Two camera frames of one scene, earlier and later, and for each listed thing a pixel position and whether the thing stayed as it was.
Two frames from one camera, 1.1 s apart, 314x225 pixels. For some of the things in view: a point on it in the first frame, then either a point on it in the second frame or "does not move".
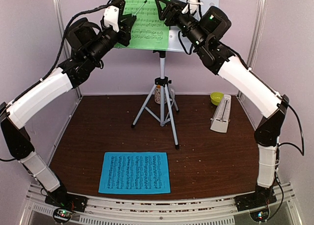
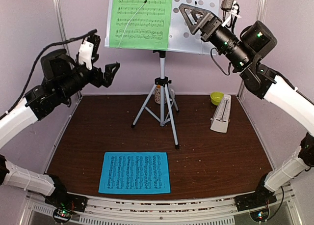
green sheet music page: [150, 31] does not move
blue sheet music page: [134, 173] does not move
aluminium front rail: [218, 211] does not move
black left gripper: [126, 28] -> [97, 80]
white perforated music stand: [158, 104] does not move
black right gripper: [174, 8] -> [210, 24]
